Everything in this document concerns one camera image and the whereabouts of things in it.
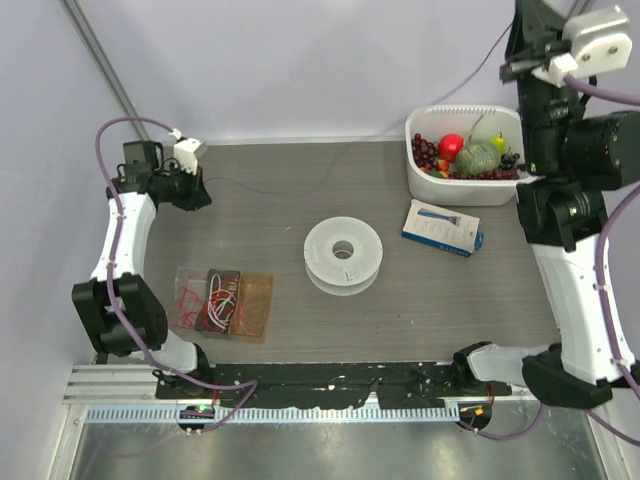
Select slotted cable duct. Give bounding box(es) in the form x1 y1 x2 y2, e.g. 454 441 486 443
85 402 459 424

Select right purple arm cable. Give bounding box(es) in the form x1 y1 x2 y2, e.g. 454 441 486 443
457 72 640 449

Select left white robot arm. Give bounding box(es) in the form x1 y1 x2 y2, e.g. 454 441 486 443
71 137 213 399

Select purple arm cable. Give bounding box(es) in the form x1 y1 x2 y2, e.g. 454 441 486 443
94 117 261 432
457 72 640 449

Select blue white razor box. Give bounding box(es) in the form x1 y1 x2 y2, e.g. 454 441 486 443
401 199 485 258

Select red apple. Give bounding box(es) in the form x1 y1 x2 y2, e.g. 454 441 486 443
438 133 465 162

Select black grape bunch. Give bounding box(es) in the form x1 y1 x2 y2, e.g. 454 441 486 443
499 149 520 170

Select thin purple wire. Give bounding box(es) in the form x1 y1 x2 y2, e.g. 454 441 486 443
202 19 514 196

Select dark tray white wires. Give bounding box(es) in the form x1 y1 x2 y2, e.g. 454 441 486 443
193 268 242 337

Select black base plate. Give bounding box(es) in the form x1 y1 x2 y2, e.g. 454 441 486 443
153 362 512 410

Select red grapes front row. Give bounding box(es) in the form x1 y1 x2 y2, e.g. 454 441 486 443
448 168 518 181

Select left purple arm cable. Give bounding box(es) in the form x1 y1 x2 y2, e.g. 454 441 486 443
94 117 261 432

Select yellow pear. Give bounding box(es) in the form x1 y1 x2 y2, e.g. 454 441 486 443
489 133 505 155

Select dark red grape bunch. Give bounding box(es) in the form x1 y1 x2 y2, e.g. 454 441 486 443
411 133 439 171

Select white plastic basket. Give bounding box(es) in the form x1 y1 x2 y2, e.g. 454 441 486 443
405 105 536 207

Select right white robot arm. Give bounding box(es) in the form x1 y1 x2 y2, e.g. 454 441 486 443
451 1 639 410

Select white plastic cable spool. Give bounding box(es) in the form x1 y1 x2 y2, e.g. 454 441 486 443
303 216 383 297

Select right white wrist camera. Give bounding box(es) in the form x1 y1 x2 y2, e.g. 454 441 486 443
531 5 633 87

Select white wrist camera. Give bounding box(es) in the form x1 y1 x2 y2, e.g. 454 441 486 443
173 138 207 175
531 5 633 87

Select green netted melon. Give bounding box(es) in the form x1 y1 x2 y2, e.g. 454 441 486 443
455 140 501 176

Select clear tray red wires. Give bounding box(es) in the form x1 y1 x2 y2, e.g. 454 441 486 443
162 266 210 331

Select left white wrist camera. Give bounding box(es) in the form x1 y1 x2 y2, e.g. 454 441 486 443
173 138 207 175

